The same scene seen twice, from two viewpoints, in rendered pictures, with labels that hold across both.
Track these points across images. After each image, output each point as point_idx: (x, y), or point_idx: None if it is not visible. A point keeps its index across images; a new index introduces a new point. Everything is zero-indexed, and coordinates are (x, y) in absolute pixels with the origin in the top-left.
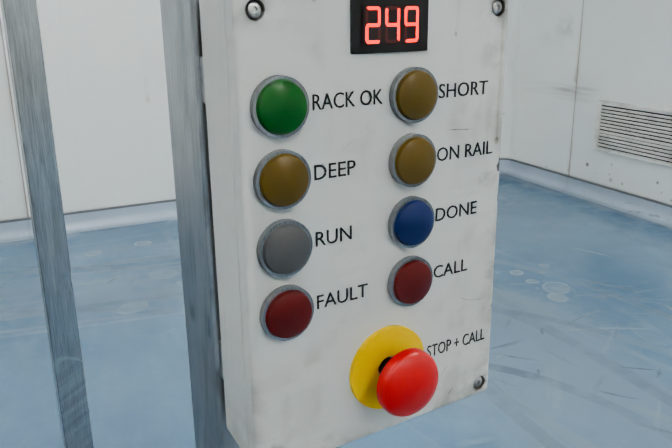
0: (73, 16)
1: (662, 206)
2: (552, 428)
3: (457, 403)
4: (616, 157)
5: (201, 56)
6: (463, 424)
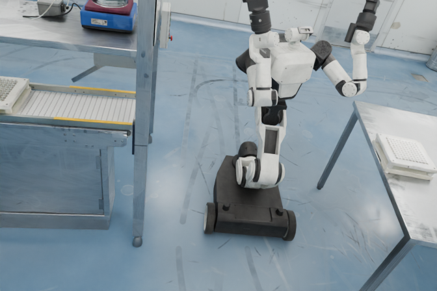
0: None
1: None
2: (90, 67)
3: (64, 71)
4: None
5: (160, 15)
6: (72, 75)
